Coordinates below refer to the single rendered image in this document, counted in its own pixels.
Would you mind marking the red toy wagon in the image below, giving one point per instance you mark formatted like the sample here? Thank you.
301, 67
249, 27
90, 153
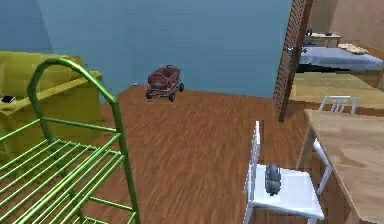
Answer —
162, 81

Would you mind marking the grey round ribbed object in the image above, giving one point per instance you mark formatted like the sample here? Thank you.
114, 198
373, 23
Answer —
272, 178

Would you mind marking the brown perforated room door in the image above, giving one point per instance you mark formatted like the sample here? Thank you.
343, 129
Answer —
289, 66

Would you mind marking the yellow sofa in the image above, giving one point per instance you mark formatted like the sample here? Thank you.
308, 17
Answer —
70, 103

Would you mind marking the white wooden chair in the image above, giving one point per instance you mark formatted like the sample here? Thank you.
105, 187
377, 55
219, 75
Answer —
293, 193
338, 103

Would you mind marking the light wooden side table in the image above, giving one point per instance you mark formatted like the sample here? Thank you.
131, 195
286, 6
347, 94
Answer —
322, 36

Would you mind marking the bed with blue sheet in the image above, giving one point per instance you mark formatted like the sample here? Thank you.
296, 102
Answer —
336, 59

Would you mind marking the light wooden dining table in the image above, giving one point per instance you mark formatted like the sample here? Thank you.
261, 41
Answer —
356, 156

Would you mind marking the beige patterned pillow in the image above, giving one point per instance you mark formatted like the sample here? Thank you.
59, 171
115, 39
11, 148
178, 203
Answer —
354, 48

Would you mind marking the small black and white device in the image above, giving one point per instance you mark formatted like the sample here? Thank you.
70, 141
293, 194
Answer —
8, 99

